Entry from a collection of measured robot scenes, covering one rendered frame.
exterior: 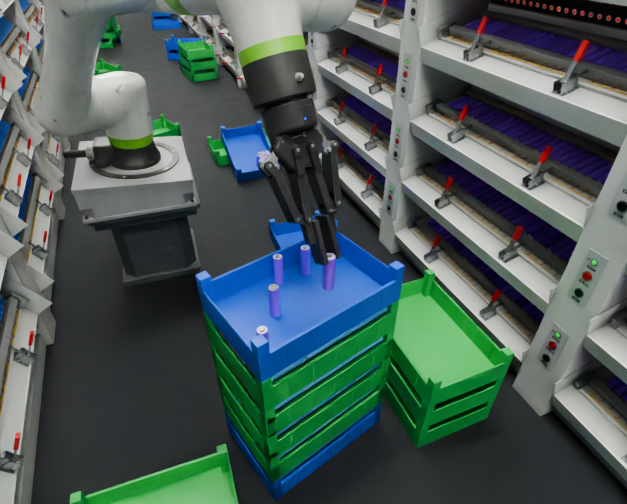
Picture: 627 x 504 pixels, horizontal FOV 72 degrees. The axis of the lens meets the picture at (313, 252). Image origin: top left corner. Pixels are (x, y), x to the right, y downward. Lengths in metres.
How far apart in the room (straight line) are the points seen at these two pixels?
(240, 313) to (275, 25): 0.46
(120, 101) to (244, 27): 0.74
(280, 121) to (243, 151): 1.59
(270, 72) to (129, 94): 0.76
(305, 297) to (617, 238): 0.56
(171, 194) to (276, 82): 0.79
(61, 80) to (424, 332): 1.00
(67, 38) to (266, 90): 0.53
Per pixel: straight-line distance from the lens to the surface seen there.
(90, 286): 1.61
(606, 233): 0.95
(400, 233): 1.53
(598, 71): 1.01
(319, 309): 0.78
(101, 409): 1.25
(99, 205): 1.35
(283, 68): 0.60
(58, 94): 1.19
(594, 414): 1.18
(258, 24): 0.61
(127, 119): 1.33
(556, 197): 1.03
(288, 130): 0.60
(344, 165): 1.92
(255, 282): 0.84
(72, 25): 1.01
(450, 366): 1.05
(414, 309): 1.15
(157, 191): 1.32
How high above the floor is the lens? 0.95
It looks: 37 degrees down
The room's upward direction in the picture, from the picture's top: straight up
